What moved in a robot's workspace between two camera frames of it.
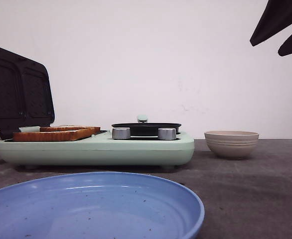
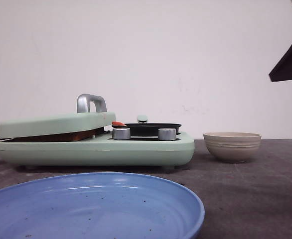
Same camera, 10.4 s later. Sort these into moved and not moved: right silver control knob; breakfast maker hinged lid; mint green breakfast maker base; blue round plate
Moved: breakfast maker hinged lid
Not moved: right silver control knob; blue round plate; mint green breakfast maker base
